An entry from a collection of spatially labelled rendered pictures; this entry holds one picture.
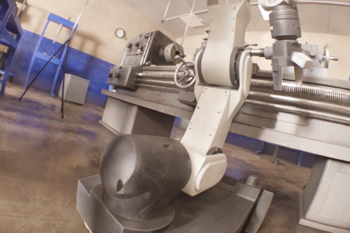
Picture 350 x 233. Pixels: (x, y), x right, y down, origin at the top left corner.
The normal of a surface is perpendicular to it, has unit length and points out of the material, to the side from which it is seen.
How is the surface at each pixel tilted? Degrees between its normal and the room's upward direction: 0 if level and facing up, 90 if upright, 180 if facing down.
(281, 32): 116
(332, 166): 90
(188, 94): 90
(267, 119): 90
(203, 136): 76
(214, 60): 99
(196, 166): 71
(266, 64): 90
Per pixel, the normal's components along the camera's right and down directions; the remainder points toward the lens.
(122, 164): -0.32, -0.51
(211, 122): -0.52, -0.43
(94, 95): 0.72, 0.15
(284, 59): -0.49, 0.23
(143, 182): 0.55, 0.11
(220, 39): -0.63, -0.07
